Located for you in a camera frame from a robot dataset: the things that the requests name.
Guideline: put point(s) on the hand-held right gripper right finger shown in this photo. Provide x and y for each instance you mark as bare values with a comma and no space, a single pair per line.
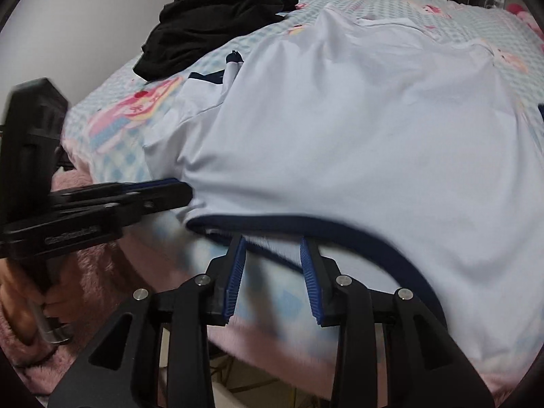
310,287

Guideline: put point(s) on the checkered cartoon printed blanket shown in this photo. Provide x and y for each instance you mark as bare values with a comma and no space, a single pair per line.
382,0

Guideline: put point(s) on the person's left hand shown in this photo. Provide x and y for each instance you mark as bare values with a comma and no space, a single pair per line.
19,297

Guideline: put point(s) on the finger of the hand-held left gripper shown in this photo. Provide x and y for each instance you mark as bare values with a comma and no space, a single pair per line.
170,199
161,183

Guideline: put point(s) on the white shirt with navy trim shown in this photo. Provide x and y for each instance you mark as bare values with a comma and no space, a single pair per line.
340,136

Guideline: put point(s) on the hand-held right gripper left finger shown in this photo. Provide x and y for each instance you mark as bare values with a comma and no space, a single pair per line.
235,282

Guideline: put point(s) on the black garment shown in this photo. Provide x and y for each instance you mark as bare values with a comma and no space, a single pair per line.
204,25

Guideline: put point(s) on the pink plush toy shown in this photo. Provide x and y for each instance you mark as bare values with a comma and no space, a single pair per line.
527,15

